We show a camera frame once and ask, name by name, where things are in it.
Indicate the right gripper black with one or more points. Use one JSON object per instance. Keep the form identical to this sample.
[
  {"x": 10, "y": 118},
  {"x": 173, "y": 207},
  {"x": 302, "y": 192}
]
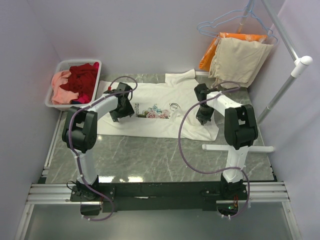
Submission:
[{"x": 203, "y": 119}]

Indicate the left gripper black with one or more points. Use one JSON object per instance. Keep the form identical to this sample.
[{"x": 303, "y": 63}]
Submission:
[{"x": 129, "y": 111}]

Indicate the white floral print t-shirt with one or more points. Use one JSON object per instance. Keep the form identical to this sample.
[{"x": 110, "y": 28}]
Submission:
[{"x": 162, "y": 110}]

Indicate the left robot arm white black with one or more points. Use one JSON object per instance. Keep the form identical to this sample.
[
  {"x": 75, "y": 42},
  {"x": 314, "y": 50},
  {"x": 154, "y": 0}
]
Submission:
[{"x": 80, "y": 131}]

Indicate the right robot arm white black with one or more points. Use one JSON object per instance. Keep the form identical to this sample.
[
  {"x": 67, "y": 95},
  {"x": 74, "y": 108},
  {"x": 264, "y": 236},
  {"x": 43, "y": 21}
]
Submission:
[{"x": 240, "y": 132}]

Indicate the orange hanging garment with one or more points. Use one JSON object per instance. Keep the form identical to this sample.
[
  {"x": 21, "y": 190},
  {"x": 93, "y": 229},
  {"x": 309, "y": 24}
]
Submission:
[{"x": 206, "y": 60}]

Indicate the dark red garment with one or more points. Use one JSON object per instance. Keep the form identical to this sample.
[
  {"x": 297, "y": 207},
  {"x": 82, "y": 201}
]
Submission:
[{"x": 80, "y": 80}]

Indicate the white plastic laundry basket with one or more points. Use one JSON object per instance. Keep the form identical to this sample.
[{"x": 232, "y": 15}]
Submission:
[{"x": 75, "y": 83}]

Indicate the beige hanging garment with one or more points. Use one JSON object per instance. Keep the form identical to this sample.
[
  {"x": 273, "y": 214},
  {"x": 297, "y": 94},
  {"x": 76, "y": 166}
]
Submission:
[{"x": 238, "y": 61}]

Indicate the aluminium black mounting rail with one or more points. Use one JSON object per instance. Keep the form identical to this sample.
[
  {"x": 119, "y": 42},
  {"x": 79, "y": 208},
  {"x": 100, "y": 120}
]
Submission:
[{"x": 111, "y": 197}]

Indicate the blue wire hanger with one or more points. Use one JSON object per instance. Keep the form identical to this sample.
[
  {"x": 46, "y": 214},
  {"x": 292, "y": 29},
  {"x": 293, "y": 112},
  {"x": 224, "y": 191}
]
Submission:
[
  {"x": 210, "y": 28},
  {"x": 271, "y": 38}
]

